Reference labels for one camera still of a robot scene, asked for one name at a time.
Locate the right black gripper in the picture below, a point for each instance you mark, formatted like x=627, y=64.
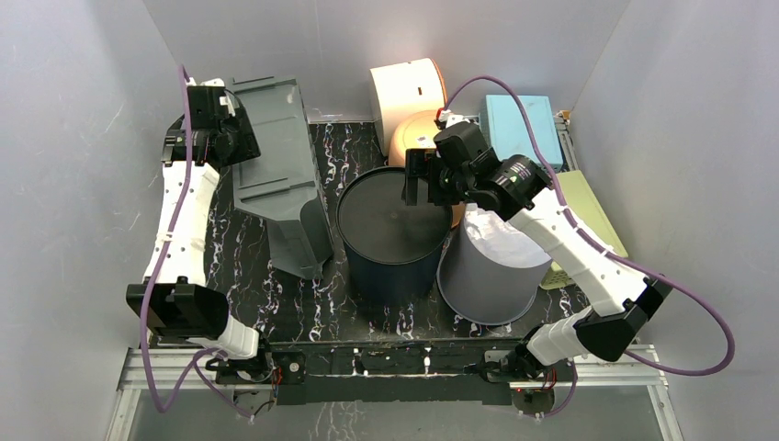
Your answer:
x=423, y=172

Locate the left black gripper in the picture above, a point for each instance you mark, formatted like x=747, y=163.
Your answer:
x=246, y=149

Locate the orange plastic bucket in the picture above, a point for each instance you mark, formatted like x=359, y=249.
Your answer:
x=416, y=131

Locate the grey plastic bin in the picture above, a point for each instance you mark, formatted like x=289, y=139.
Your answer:
x=283, y=186

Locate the dark blue bucket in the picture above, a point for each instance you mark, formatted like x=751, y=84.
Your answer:
x=392, y=249

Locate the light blue plastic basket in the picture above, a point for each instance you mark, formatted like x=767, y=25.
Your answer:
x=505, y=131

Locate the light grey plastic bucket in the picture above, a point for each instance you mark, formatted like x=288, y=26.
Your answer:
x=490, y=272

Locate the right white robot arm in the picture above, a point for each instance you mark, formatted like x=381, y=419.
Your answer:
x=621, y=299

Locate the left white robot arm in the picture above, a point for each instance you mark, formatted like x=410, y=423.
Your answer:
x=181, y=305

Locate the cream cylindrical container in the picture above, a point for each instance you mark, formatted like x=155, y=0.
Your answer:
x=402, y=89

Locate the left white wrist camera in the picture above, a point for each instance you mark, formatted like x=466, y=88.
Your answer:
x=210, y=97

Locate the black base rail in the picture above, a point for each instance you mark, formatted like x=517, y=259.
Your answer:
x=485, y=371

